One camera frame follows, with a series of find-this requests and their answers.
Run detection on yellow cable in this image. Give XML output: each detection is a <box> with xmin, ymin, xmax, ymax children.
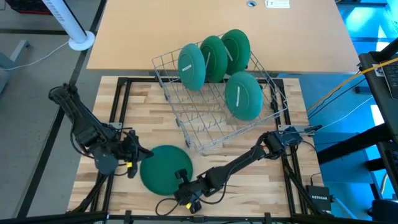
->
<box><xmin>306</xmin><ymin>57</ymin><xmax>398</xmax><ymax>113</ymax></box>

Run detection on green plastic plate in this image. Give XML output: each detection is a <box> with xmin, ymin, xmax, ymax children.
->
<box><xmin>139</xmin><ymin>144</ymin><xmax>194</xmax><ymax>197</ymax></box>
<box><xmin>224</xmin><ymin>71</ymin><xmax>264</xmax><ymax>122</ymax></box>
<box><xmin>177</xmin><ymin>42</ymin><xmax>206</xmax><ymax>92</ymax></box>
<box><xmin>220</xmin><ymin>29</ymin><xmax>251</xmax><ymax>76</ymax></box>
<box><xmin>199</xmin><ymin>35</ymin><xmax>229</xmax><ymax>83</ymax></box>

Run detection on white power outlet strip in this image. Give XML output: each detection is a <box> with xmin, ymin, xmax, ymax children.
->
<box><xmin>264</xmin><ymin>0</ymin><xmax>290</xmax><ymax>9</ymax></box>

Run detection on thin white floor cable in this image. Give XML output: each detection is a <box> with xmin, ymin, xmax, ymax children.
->
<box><xmin>6</xmin><ymin>42</ymin><xmax>70</xmax><ymax>72</ymax></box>

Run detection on black Netgear network switch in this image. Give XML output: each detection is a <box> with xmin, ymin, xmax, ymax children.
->
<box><xmin>305</xmin><ymin>185</ymin><xmax>332</xmax><ymax>213</ymax></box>

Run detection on black equipment cart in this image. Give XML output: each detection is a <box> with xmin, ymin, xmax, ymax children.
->
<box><xmin>316</xmin><ymin>37</ymin><xmax>398</xmax><ymax>200</ymax></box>

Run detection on grey wire dish rack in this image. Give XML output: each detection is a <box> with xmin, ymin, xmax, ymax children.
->
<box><xmin>0</xmin><ymin>76</ymin><xmax>343</xmax><ymax>224</ymax></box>
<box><xmin>151</xmin><ymin>32</ymin><xmax>289</xmax><ymax>153</ymax></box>

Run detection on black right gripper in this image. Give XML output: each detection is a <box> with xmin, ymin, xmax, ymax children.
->
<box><xmin>173</xmin><ymin>169</ymin><xmax>208</xmax><ymax>215</ymax></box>

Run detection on dark crate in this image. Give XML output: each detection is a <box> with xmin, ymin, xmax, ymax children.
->
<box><xmin>5</xmin><ymin>0</ymin><xmax>52</xmax><ymax>16</ymax></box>

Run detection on black floor object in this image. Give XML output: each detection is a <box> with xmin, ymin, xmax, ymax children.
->
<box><xmin>369</xmin><ymin>198</ymin><xmax>398</xmax><ymax>223</ymax></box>

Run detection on light wooden desk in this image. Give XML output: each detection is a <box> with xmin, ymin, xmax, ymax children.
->
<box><xmin>86</xmin><ymin>0</ymin><xmax>361</xmax><ymax>75</ymax></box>

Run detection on grey furniture leg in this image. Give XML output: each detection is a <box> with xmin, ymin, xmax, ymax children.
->
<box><xmin>8</xmin><ymin>39</ymin><xmax>32</xmax><ymax>62</ymax></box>

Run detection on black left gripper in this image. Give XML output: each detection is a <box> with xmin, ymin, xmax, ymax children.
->
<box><xmin>117</xmin><ymin>129</ymin><xmax>155</xmax><ymax>179</ymax></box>

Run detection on black laptop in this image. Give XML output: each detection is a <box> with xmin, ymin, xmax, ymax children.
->
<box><xmin>381</xmin><ymin>54</ymin><xmax>398</xmax><ymax>100</ymax></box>

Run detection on dark floor cable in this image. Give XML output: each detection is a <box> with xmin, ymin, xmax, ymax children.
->
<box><xmin>307</xmin><ymin>77</ymin><xmax>367</xmax><ymax>119</ymax></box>

